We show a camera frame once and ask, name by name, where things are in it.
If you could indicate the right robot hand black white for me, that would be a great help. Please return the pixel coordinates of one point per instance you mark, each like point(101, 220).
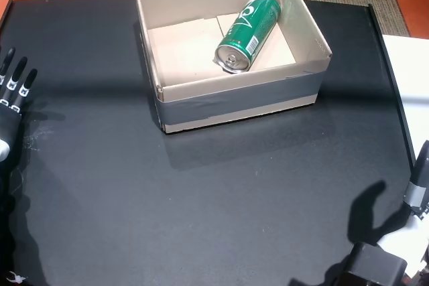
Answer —
point(419, 235)

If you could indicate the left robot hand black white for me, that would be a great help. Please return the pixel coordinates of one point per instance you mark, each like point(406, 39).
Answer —
point(10, 122)

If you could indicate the cardboard box with grey tape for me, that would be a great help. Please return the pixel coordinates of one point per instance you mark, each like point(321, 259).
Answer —
point(234, 102)

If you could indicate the green beverage can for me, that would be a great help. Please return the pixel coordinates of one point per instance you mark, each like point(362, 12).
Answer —
point(251, 35)

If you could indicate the left robot arm dark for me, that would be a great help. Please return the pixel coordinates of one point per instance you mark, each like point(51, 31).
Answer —
point(5, 215)

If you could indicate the white table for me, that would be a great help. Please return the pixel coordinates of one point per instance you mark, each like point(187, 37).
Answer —
point(410, 81)

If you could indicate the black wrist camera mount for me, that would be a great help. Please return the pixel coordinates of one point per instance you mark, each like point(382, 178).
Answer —
point(372, 266)

